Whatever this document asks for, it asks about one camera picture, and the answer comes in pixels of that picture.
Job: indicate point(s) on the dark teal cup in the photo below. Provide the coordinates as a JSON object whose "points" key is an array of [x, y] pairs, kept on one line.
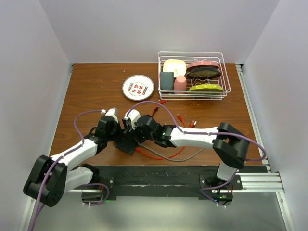
{"points": [[166, 80]]}

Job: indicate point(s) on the pink plate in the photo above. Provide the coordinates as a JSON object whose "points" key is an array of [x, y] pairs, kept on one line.
{"points": [[199, 64]]}

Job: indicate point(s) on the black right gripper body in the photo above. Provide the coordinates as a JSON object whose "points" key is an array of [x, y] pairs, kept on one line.
{"points": [[140, 135]]}

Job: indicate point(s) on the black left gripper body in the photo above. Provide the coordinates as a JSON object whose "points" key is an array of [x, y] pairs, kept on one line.
{"points": [[109, 135]]}

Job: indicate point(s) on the pink cup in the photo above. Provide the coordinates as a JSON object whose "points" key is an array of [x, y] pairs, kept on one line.
{"points": [[180, 83]]}

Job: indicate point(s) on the black network switch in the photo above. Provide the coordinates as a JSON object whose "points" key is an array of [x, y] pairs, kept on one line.
{"points": [[126, 143]]}

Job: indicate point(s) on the cream square bowl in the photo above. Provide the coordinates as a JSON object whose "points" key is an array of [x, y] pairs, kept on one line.
{"points": [[178, 67]]}

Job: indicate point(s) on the white wire dish rack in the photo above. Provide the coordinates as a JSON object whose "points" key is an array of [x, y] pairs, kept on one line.
{"points": [[191, 57]]}

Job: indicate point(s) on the white patterned round plate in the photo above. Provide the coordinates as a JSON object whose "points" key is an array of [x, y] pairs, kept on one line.
{"points": [[138, 87]]}

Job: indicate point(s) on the aluminium frame rail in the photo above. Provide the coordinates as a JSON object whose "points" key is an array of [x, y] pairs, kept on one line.
{"points": [[264, 182]]}

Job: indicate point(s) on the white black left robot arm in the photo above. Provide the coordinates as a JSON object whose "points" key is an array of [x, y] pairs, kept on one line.
{"points": [[51, 177]]}

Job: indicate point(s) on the yellow-green plate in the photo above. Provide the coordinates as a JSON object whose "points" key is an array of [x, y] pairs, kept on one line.
{"points": [[206, 88]]}

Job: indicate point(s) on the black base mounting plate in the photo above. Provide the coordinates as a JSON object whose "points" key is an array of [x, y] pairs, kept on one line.
{"points": [[160, 181]]}

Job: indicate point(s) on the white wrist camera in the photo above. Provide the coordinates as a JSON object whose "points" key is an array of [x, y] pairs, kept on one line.
{"points": [[130, 119], [113, 112]]}

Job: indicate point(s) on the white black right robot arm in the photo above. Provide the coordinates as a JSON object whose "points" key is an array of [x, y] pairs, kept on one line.
{"points": [[228, 143]]}

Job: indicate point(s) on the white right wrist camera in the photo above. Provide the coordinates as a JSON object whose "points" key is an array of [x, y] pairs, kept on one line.
{"points": [[130, 119]]}

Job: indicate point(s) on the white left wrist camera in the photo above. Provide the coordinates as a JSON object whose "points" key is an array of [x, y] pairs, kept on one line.
{"points": [[113, 112]]}

